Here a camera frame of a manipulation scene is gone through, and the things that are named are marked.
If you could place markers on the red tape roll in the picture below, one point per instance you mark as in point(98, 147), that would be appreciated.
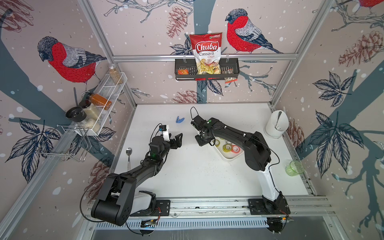
point(235, 149)

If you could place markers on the chrome wire holder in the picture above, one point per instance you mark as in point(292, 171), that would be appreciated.
point(74, 144)

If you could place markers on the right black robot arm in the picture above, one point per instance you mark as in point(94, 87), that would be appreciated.
point(256, 151)

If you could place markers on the orange sauce bottle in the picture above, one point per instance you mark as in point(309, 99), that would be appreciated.
point(99, 101)

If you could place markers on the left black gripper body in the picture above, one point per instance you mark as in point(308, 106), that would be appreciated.
point(166, 148)

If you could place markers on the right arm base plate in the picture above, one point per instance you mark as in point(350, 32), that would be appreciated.
point(264, 206)

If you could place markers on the white plastic storage box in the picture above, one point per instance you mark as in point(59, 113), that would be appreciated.
point(226, 156)

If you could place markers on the spoon in holder cup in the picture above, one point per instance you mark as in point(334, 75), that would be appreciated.
point(278, 118)

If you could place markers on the Chuba cassava chips bag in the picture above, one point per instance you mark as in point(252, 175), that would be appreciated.
point(207, 52)

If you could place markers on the black lid spice jar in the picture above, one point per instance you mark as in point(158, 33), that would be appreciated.
point(78, 116)

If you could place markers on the black wire wall basket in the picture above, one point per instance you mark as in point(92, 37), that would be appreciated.
point(188, 70)

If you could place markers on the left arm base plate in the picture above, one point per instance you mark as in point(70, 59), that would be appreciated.
point(160, 208)

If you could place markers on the white utensil holder cup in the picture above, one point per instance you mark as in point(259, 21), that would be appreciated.
point(283, 125)

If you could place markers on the clear jar on rack top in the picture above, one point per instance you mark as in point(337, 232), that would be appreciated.
point(115, 74)

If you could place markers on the metal spoon on table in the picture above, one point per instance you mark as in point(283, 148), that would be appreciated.
point(128, 153)

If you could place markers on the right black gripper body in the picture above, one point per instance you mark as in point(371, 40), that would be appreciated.
point(201, 140)

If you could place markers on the white wire spice rack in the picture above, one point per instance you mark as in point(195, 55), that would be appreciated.
point(110, 91)

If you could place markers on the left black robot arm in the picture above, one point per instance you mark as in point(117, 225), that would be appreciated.
point(114, 202)

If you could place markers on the blue tape dispenser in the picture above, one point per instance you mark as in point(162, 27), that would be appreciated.
point(179, 120)

